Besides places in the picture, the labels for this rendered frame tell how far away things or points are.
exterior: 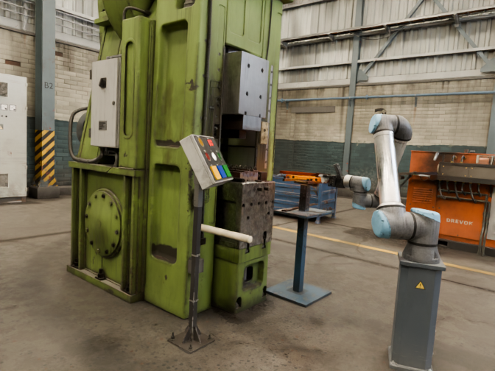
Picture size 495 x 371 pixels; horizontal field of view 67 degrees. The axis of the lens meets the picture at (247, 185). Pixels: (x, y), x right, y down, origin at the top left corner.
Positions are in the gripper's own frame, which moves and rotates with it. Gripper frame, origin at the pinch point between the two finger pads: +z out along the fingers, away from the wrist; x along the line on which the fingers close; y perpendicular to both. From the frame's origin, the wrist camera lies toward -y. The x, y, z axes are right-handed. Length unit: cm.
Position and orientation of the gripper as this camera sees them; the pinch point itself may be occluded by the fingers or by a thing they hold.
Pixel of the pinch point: (320, 174)
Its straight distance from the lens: 278.7
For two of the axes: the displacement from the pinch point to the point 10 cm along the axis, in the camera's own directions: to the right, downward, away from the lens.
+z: -7.5, -1.4, 6.4
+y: -0.9, 9.9, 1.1
